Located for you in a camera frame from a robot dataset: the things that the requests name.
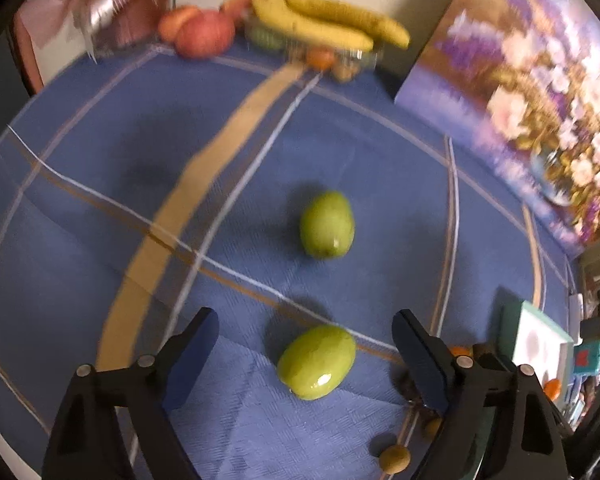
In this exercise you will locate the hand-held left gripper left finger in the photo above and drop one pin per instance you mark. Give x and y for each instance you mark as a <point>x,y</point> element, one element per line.
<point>189,365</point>

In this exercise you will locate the white tray with teal rim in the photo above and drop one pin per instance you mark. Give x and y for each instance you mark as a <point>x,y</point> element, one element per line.
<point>535,345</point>

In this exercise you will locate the yellow banana bunch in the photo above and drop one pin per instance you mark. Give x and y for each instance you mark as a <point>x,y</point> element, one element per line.
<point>320,15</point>

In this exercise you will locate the small orange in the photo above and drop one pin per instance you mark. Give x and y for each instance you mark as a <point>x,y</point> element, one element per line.
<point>552,389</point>
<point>321,58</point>
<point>460,351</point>

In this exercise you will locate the red apple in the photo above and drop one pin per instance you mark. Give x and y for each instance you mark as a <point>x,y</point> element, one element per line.
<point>204,35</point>
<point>235,9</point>

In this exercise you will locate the teal box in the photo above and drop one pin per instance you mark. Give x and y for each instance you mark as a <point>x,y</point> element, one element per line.
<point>587,357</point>

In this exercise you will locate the blue plaid tablecloth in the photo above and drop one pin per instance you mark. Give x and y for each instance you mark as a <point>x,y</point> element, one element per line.
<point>129,185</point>

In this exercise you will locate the orange peach fruit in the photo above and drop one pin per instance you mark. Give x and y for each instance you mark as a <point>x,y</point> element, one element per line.
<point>174,22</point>

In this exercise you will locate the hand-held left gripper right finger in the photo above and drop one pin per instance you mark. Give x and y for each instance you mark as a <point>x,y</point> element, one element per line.
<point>420,360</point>

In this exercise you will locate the flower painting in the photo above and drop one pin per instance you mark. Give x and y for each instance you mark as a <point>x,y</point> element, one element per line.
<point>520,85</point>

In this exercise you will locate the clear plastic fruit container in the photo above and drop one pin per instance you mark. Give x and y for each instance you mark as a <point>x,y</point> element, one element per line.
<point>365,57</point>

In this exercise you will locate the brown longan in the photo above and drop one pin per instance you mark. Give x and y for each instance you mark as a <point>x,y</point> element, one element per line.
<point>395,459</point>

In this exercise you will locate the small orange in clear container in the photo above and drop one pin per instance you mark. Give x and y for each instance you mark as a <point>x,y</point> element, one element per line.
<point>321,58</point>

